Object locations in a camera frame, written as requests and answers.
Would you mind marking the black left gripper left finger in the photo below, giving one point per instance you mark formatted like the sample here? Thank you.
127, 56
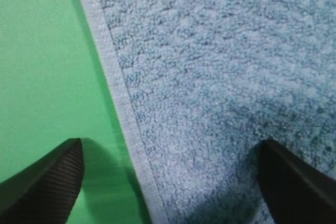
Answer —
45, 191

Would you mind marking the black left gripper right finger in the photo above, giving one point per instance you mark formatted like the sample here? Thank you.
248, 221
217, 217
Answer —
294, 191

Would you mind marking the blue waffle-weave towel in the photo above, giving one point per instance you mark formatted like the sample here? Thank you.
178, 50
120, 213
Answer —
197, 84

